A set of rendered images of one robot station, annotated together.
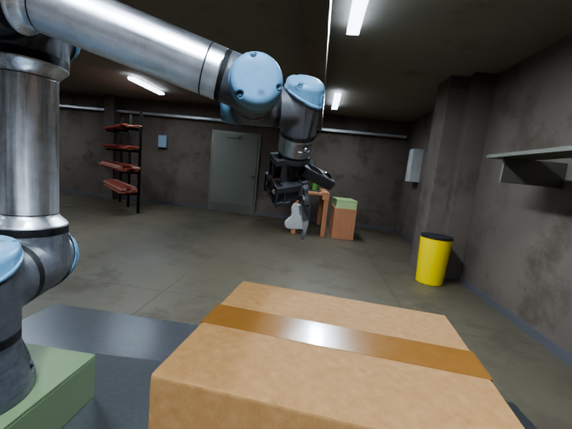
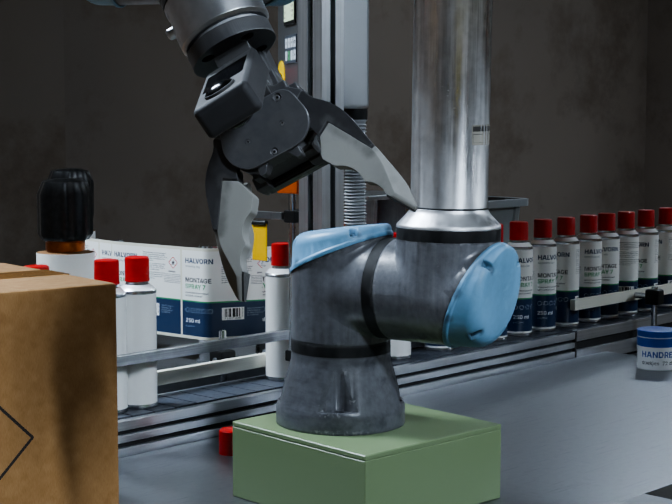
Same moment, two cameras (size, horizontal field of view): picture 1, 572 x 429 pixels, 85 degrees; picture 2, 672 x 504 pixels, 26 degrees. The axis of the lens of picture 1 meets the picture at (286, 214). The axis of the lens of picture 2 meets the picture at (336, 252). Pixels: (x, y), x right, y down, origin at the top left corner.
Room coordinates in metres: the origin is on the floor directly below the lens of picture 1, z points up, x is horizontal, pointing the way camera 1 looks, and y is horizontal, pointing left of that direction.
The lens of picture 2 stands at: (1.53, -0.82, 1.28)
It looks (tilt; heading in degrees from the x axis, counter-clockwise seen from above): 5 degrees down; 132
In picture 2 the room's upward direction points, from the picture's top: straight up
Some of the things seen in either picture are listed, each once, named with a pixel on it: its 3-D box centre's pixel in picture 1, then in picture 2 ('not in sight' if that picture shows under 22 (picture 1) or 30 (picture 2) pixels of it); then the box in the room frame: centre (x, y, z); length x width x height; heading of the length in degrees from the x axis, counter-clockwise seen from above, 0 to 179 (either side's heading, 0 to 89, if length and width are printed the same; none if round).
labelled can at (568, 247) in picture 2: not in sight; (565, 271); (0.05, 1.50, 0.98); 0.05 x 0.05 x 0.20
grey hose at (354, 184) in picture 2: not in sight; (355, 180); (0.13, 0.79, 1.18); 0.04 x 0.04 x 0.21
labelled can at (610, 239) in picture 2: not in sight; (605, 265); (0.05, 1.64, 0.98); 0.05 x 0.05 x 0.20
